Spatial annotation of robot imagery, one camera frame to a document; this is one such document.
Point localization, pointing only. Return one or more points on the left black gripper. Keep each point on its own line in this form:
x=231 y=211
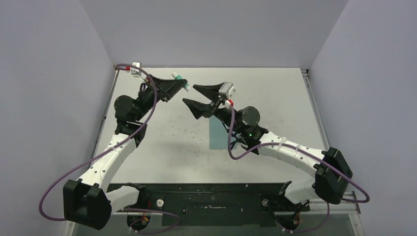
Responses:
x=167 y=88

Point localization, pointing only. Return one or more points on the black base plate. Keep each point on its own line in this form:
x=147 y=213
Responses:
x=219 y=204

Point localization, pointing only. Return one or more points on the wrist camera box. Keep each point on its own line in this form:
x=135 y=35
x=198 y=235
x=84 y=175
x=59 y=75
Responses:
x=135 y=72
x=227 y=90

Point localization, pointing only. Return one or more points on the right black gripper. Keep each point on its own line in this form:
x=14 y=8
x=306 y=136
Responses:
x=199 y=109

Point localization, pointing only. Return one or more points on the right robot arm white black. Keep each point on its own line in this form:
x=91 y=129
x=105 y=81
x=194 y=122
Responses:
x=328 y=170

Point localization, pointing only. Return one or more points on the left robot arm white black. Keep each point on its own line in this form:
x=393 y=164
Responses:
x=87 y=201

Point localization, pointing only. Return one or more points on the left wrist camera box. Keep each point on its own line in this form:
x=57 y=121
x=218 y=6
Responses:
x=135 y=72

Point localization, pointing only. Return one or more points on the teal envelope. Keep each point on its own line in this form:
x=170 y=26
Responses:
x=218 y=135

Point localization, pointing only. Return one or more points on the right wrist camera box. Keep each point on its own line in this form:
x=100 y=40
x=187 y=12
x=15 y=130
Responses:
x=227 y=90

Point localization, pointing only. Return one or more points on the green glue stick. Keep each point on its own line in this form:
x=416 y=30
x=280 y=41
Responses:
x=178 y=77

